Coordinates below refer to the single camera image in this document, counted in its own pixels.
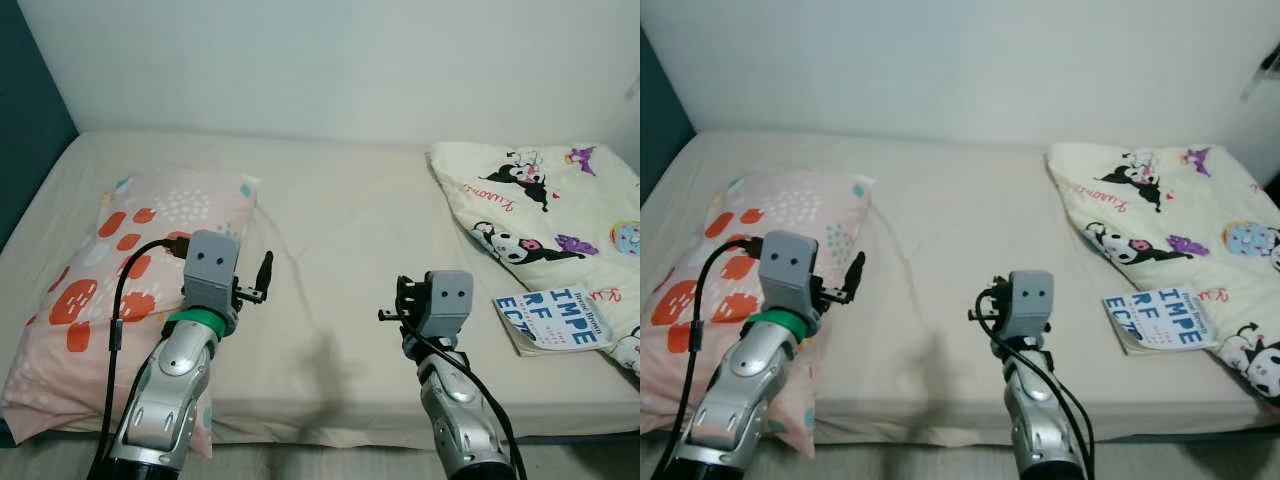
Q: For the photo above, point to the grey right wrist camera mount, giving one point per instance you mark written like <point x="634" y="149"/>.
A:
<point x="1030" y="300"/>
<point x="447" y="300"/>

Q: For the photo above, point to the cream cartoon print blanket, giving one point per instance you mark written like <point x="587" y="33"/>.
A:
<point x="1180" y="210"/>
<point x="560" y="200"/>

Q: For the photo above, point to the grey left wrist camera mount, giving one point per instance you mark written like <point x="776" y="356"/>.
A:
<point x="212" y="270"/>
<point x="788" y="270"/>

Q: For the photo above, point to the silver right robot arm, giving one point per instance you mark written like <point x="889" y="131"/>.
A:
<point x="455" y="410"/>
<point x="1035" y="420"/>

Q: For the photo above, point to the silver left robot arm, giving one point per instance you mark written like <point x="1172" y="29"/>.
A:
<point x="740" y="390"/>
<point x="170" y="390"/>

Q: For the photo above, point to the white book blue letters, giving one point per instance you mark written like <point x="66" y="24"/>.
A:
<point x="555" y="320"/>
<point x="1160" y="318"/>

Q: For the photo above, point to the bed with cream sheet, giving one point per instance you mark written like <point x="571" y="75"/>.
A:
<point x="950" y="220"/>
<point x="340" y="230"/>

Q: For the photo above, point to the pink patterned pillow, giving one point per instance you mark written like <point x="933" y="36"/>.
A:
<point x="690" y="230"/>
<point x="60" y="350"/>

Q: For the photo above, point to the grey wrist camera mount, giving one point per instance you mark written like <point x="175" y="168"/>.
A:
<point x="212" y="270"/>
<point x="447" y="300"/>
<point x="1030" y="300"/>
<point x="788" y="270"/>

